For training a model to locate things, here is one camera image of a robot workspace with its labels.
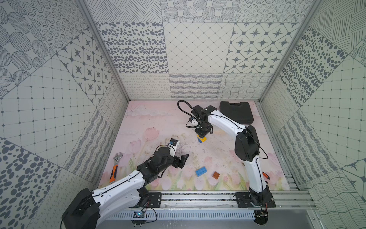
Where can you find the controller board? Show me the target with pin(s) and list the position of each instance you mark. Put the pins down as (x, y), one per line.
(261, 217)
(138, 218)

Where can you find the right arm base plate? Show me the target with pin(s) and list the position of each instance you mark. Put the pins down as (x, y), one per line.
(243, 200)

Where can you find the right controller board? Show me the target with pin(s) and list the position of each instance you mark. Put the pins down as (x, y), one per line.
(261, 217)

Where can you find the left controller board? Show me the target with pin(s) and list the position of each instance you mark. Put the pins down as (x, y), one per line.
(138, 218)

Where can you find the yellow long lego brick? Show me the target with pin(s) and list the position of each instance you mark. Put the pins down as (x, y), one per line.
(203, 139)

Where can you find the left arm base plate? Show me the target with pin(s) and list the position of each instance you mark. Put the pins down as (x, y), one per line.
(152, 200)

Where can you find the orange handled pliers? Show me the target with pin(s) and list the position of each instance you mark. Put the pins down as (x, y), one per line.
(266, 176)

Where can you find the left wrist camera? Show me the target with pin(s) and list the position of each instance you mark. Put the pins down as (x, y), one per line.
(173, 145)

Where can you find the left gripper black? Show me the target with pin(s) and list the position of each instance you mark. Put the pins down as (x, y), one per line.
(177, 161)

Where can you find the light blue long lego brick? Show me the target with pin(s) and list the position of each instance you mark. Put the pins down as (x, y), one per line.
(201, 171)

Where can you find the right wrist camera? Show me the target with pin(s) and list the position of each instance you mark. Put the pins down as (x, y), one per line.
(196, 120)

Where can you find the orange handled adjustable wrench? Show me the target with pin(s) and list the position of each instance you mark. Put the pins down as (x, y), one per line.
(116, 160)

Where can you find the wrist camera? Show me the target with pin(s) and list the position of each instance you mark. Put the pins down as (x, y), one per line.
(173, 145)
(196, 120)

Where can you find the brown square lego brick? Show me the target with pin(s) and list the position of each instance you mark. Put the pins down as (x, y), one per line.
(216, 175)

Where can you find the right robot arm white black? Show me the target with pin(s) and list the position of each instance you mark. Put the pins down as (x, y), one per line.
(247, 147)

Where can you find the black plastic tool case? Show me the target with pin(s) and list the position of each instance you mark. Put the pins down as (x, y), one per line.
(238, 112)

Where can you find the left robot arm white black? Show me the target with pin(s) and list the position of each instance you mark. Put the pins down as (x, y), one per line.
(90, 208)

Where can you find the aluminium mounting rail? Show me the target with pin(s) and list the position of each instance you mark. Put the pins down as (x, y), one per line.
(175, 200)

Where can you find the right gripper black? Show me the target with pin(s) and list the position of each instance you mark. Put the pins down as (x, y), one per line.
(201, 134)

